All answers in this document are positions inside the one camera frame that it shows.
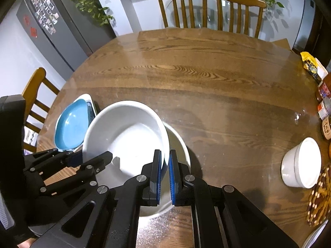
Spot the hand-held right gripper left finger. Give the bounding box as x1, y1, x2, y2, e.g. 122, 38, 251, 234
30, 149, 163, 248

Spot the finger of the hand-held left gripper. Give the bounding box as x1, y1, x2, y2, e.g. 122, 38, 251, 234
24, 148, 84, 179
39, 151, 114, 204

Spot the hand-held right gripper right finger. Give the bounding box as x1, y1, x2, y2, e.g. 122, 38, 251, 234
168, 149, 299, 248

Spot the large white bowl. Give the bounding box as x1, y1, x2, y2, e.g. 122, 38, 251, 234
137, 123, 192, 217

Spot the blue bowl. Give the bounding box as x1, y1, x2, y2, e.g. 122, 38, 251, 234
54, 100, 94, 151

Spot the medium white bowl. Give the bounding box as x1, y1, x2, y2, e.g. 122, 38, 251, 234
82, 100, 170, 189

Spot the square blue patterned plate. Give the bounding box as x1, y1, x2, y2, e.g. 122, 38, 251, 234
53, 93, 100, 153

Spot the small white bowl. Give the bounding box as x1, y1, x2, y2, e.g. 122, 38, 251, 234
281, 137, 322, 189

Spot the wooden chair with curved back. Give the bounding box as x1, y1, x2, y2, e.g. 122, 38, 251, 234
22, 67, 61, 153

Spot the grey refrigerator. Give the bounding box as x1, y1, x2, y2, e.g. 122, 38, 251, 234
16, 0, 117, 71

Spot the cluster of fridge photos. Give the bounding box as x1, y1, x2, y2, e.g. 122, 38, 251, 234
31, 0, 57, 34

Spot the wooden beaded trivet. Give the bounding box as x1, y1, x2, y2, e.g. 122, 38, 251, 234
306, 163, 331, 227

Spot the white round plate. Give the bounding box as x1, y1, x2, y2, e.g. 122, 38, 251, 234
302, 221, 331, 248

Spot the long green hanging vine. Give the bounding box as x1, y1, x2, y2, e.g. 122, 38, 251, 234
55, 0, 115, 26

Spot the dark jar with label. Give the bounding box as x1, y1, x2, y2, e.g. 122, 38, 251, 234
321, 117, 331, 140

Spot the small jar with white label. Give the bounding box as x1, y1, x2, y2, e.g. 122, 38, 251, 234
318, 100, 331, 120

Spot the yellow snack packet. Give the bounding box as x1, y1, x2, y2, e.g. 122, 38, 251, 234
300, 52, 328, 79

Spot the dark wooden door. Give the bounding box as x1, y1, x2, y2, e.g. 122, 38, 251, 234
292, 5, 325, 55

